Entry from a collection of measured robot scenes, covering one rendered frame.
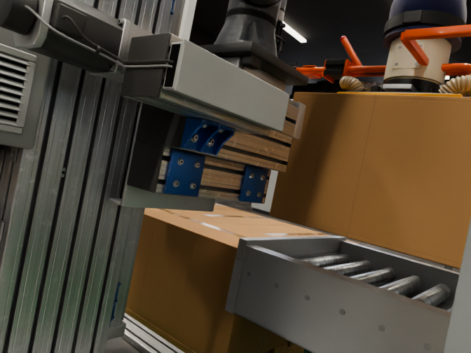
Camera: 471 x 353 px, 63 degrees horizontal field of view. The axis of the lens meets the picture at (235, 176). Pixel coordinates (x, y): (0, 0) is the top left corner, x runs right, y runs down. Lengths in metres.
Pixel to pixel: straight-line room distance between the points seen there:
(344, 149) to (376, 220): 0.22
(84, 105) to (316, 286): 0.65
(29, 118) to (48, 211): 0.18
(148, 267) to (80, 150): 0.90
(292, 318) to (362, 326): 0.17
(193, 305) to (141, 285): 0.30
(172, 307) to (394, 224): 0.87
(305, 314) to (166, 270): 0.70
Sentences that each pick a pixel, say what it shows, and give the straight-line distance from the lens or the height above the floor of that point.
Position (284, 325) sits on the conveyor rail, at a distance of 1.03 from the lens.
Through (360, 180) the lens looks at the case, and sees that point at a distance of 1.09.
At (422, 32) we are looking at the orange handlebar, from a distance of 1.06.
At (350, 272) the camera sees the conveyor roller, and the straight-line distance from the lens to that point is 1.39.
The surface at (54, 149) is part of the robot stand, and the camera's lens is 0.78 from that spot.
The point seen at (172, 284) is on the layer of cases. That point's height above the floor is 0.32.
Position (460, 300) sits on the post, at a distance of 0.70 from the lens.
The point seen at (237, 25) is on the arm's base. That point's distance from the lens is 0.87.
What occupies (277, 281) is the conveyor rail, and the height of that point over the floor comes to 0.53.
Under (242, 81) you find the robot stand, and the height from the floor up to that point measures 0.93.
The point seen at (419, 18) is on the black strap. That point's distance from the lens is 1.25.
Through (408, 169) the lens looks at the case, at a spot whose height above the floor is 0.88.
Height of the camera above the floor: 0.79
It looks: 1 degrees down
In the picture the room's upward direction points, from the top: 11 degrees clockwise
